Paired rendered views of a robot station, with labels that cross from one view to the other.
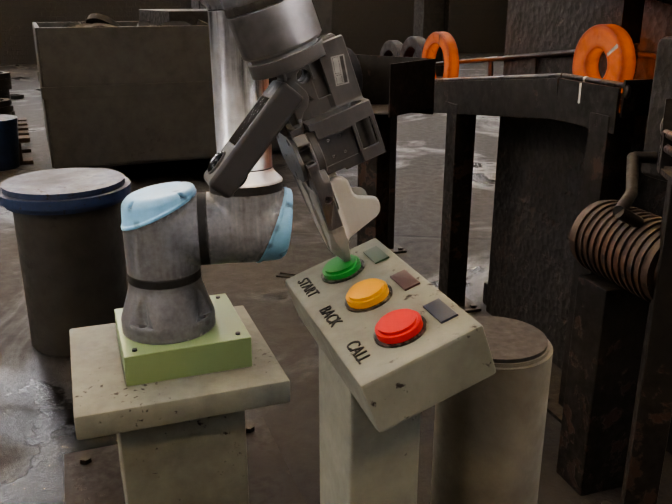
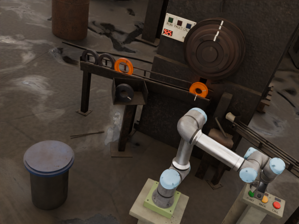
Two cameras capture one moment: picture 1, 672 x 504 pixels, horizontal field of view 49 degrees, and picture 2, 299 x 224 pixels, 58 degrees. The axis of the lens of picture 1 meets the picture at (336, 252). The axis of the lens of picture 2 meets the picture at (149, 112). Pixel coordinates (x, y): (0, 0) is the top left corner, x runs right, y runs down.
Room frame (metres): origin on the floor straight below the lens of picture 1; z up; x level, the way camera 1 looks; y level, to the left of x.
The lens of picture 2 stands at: (0.63, 1.38, 1.81)
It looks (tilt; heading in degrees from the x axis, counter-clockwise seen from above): 34 degrees down; 305
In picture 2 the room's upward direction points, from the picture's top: 14 degrees clockwise
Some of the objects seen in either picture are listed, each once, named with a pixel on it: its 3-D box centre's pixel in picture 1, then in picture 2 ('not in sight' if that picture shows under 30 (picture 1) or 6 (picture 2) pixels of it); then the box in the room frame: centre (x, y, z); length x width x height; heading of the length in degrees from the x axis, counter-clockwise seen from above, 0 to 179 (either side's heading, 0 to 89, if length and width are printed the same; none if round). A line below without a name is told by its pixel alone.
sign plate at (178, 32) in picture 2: not in sight; (178, 28); (1.86, -0.52, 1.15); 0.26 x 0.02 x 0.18; 18
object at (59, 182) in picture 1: (73, 260); (50, 176); (1.82, 0.68, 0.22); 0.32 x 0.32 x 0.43
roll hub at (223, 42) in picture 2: not in sight; (210, 53); (1.48, -0.43, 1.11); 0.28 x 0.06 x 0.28; 18
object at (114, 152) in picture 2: (366, 200); (123, 120); (1.88, -0.08, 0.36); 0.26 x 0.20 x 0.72; 53
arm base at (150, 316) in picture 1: (166, 296); (164, 194); (1.12, 0.28, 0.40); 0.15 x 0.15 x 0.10
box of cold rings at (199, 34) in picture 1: (147, 92); not in sight; (3.91, 0.98, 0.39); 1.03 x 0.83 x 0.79; 112
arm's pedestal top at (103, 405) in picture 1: (172, 362); (160, 205); (1.12, 0.28, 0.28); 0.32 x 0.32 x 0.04; 20
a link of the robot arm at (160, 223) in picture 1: (165, 228); (169, 182); (1.12, 0.27, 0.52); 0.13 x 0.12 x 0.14; 99
